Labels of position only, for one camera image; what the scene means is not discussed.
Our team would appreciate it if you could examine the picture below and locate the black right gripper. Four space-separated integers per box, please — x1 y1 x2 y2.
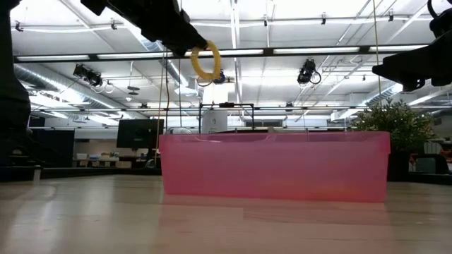
371 30 452 93

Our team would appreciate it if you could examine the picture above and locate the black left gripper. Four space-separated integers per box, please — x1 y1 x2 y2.
139 0 210 58

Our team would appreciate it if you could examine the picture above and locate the orange spring keychain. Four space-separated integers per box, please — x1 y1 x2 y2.
190 40 222 81

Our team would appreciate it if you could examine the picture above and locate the pink translucent plastic bin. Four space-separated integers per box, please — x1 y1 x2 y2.
158 131 391 204

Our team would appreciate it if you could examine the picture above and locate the small green potted plant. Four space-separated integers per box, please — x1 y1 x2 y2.
351 98 437 181

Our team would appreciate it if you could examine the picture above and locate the dark background chair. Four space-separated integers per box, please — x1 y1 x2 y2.
409 140 452 184

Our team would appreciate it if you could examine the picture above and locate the black background monitor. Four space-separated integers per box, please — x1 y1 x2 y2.
116 119 165 150

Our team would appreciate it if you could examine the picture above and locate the overhead light bar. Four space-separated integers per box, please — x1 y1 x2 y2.
13 44 430 64

